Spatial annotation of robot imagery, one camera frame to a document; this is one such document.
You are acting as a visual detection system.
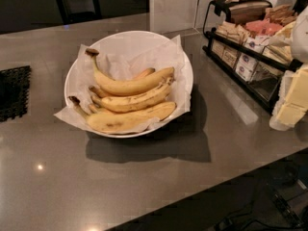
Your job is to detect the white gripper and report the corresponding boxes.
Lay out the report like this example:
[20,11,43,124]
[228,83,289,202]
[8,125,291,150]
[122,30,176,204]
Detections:
[269,6,308,131]

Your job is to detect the hidden back yellow banana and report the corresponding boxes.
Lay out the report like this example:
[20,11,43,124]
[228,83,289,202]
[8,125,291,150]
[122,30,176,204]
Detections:
[89,67,155,98]

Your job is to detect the small partly hidden banana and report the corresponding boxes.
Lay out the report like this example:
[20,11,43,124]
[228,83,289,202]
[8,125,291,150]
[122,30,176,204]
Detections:
[89,104,111,114]

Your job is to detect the black condiment rack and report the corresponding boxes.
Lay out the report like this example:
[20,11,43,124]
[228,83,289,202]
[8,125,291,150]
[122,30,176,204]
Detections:
[203,0,302,112]

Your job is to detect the pink sweetener packets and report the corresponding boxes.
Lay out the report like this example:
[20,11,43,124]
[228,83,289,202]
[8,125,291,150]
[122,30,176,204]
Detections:
[245,19,282,36]

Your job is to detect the brown napkin stack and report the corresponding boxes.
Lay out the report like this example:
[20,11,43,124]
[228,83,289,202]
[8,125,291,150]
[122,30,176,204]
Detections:
[229,1,271,24]

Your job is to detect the white paper liner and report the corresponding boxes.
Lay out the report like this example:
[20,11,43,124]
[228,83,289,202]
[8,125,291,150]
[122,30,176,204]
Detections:
[53,34,192,136]

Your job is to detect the black grid mat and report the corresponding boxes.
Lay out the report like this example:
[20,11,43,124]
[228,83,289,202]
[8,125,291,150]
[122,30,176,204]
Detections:
[0,65,31,122]

